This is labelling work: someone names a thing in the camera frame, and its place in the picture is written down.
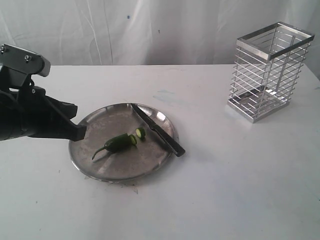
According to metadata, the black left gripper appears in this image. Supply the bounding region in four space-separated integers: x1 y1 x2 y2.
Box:
9 88 87 142

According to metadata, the green chili pepper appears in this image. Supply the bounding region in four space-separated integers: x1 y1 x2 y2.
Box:
91 133 137 160

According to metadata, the black kitchen knife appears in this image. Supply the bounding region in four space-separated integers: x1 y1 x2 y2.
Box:
130 103 186 157

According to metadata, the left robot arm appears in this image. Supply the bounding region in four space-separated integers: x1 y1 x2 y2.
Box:
0 86 87 142

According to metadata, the round steel plate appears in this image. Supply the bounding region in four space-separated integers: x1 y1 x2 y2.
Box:
69 103 174 182

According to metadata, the white backdrop curtain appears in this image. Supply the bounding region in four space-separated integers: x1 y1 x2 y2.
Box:
0 0 320 65

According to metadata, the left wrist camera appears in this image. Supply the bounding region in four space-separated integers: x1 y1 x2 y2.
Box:
0 44 51 91

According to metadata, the wire metal utensil holder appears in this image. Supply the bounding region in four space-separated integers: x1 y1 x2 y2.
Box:
227 21 315 123

